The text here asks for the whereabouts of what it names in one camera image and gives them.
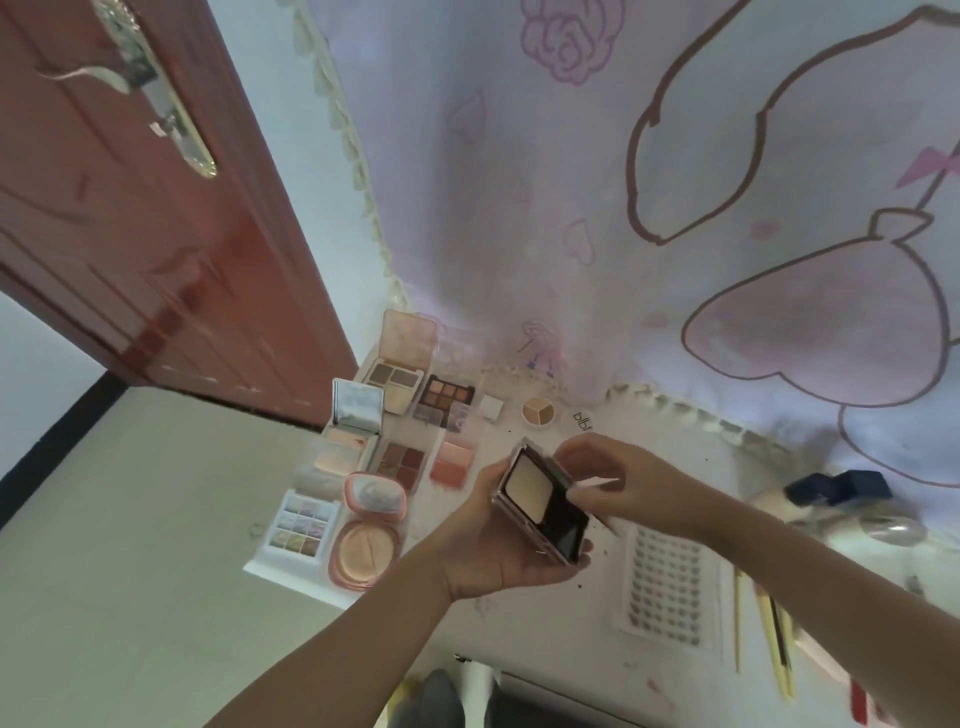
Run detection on white round bottle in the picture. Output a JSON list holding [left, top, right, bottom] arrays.
[[817, 502, 928, 556]]

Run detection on pink blush pan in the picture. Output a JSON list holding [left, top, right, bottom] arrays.
[[428, 404, 479, 490]]

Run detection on black compact with mirror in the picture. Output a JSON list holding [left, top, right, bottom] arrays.
[[491, 438, 592, 568]]

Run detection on round pink powder compact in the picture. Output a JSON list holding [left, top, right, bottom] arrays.
[[327, 472, 409, 592]]

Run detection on false eyelash tray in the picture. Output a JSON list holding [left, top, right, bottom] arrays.
[[618, 524, 721, 646]]

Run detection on person's right forearm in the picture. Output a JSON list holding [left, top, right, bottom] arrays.
[[689, 487, 960, 728]]

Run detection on brown wooden door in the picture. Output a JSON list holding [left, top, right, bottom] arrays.
[[0, 0, 360, 433]]

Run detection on silver door lever handle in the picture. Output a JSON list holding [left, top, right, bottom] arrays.
[[33, 0, 219, 180]]

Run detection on gold handle makeup brush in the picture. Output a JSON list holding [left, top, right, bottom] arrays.
[[753, 581, 796, 703]]

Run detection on mirrored blush palette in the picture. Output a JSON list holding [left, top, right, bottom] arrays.
[[314, 377, 385, 478]]

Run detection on lilac heart print cloth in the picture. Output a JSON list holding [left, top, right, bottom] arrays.
[[277, 0, 960, 526]]

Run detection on small four-pan red palette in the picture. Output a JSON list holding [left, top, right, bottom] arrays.
[[371, 440, 430, 494]]

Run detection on dark square foundation bottle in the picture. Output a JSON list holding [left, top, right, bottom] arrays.
[[824, 470, 894, 504]]

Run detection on person's left hand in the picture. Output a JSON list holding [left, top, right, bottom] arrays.
[[431, 458, 594, 601]]

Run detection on person's grey trousers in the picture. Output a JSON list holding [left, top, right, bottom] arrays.
[[404, 667, 639, 728]]

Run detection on person's right hand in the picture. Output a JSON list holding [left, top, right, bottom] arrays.
[[551, 434, 721, 541]]

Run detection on pastel eyeshadow palette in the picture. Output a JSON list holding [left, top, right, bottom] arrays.
[[266, 464, 346, 560]]

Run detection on white table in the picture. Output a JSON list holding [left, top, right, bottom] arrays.
[[243, 352, 960, 728]]

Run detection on nine-pan brown eyeshadow palette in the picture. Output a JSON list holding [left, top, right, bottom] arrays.
[[412, 374, 478, 430]]

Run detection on person's left forearm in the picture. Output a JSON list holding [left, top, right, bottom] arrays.
[[202, 539, 459, 728]]

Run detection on beige palette with lid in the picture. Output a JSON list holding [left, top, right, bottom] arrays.
[[363, 309, 440, 418]]

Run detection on glass foundation bottle black cap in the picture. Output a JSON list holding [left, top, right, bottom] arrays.
[[749, 476, 834, 528]]

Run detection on pink tube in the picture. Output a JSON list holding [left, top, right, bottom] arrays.
[[794, 629, 849, 684]]

